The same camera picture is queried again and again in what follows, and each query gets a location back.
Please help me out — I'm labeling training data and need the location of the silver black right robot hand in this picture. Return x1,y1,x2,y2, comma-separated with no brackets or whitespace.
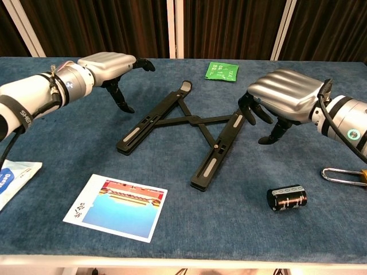
237,68,327,145

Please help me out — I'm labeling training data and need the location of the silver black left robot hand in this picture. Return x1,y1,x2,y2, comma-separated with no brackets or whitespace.
77,51,156,114

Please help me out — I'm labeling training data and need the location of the black folding laptop stand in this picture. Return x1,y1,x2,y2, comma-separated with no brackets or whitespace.
115,80,247,192

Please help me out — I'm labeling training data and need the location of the dark brown pleated curtain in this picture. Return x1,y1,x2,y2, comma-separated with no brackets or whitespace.
0,0,367,62

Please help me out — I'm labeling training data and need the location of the green tea sachet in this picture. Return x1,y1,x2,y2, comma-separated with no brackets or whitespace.
204,61,239,82

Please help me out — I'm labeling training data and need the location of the blue carpet table cover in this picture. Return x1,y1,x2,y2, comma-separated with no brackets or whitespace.
0,56,367,256

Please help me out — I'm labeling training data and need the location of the silver shackle brass padlock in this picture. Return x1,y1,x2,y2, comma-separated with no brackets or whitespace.
320,167,367,187

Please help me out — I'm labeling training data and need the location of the black cylindrical capacitor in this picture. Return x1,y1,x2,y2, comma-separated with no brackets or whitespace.
266,184,308,213

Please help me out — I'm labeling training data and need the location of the blue and red picture postcard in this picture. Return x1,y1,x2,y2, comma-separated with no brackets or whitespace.
62,173,169,243

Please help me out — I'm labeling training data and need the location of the white and blue sachet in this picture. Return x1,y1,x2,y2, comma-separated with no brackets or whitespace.
0,158,43,212

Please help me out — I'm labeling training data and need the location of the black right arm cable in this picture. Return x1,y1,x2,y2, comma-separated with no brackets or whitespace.
317,79,367,164

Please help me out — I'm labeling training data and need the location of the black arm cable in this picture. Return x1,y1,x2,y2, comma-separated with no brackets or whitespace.
0,73,63,172
317,79,367,164

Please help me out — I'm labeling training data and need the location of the white slanted frame post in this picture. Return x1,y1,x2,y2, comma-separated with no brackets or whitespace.
270,0,298,61
1,0,46,57

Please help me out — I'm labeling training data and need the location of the white vertical double frame post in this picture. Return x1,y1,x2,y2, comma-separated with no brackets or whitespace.
166,0,184,60

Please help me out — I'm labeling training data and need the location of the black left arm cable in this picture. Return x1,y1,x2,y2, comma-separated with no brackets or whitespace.
0,73,63,172

